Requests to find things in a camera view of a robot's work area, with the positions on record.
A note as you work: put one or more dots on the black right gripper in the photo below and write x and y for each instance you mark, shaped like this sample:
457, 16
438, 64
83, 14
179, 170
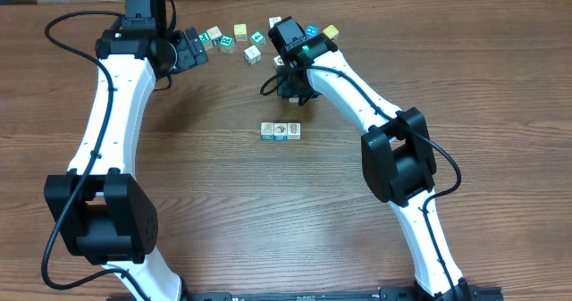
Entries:
287, 88

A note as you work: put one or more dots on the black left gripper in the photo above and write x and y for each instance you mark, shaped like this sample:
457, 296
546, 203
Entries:
190, 50

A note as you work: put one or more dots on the hedgehog block white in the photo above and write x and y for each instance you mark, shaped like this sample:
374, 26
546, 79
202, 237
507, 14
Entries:
294, 131

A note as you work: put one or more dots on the acorn block yellow sides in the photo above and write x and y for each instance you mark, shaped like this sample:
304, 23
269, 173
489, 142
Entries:
280, 131

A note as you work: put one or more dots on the owl block blue side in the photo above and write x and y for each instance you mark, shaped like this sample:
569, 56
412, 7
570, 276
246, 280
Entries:
267, 130

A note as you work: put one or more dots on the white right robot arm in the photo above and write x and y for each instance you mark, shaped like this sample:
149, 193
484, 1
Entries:
398, 161

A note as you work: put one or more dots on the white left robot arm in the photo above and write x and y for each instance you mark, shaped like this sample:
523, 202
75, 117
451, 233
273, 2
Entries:
100, 210

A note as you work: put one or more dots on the green C block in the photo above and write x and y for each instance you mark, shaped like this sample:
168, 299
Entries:
206, 41

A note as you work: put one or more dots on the soccer ball block white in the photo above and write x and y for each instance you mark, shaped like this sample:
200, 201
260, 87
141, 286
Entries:
277, 61

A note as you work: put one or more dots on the beige top block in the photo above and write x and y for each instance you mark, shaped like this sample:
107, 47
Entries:
215, 35

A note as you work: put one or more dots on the green R block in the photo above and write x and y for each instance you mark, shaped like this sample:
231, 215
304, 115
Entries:
227, 44

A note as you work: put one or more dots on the yellow top block left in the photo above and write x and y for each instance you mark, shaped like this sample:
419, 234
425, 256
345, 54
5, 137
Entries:
240, 32

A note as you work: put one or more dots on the white plain block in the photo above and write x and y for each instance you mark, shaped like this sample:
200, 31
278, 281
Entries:
252, 55

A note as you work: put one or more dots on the blue top block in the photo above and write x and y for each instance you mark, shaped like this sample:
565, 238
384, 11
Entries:
312, 31

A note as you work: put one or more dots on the green 4 block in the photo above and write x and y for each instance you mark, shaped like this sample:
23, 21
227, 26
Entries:
258, 39

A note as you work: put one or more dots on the yellow top block far right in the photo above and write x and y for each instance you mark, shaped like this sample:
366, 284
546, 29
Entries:
331, 32

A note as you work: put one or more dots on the white block with drawing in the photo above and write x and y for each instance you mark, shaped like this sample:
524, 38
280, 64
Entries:
273, 21

